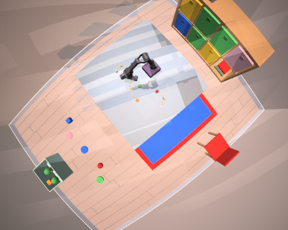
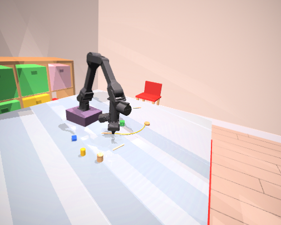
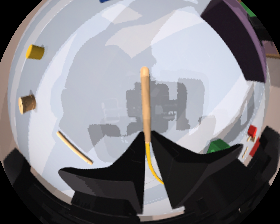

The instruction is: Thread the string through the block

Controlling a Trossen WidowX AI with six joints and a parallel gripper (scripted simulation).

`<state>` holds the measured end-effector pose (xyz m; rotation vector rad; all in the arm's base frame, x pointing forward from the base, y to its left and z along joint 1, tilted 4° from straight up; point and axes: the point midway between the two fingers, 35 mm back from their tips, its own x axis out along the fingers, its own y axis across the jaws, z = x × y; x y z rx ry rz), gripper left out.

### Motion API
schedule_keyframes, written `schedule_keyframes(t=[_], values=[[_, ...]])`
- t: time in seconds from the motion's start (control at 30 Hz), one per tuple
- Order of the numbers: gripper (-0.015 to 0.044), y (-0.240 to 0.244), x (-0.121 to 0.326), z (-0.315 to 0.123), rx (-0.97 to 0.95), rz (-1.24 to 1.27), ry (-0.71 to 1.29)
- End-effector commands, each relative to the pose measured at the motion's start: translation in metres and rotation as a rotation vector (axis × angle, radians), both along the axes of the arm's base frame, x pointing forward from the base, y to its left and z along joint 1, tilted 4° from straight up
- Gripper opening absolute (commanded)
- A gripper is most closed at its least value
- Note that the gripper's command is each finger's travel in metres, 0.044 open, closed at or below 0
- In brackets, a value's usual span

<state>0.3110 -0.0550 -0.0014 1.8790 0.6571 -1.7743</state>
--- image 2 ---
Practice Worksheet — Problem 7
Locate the tan wooden cylinder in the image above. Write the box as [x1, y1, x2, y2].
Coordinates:
[97, 153, 103, 163]

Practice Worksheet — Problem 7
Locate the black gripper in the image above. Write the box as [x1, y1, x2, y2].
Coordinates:
[107, 109, 120, 134]

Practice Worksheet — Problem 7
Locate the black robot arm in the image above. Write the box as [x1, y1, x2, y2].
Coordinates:
[77, 52, 132, 123]

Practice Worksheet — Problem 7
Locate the yellow cylinder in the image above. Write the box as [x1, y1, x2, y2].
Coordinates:
[81, 148, 86, 156]

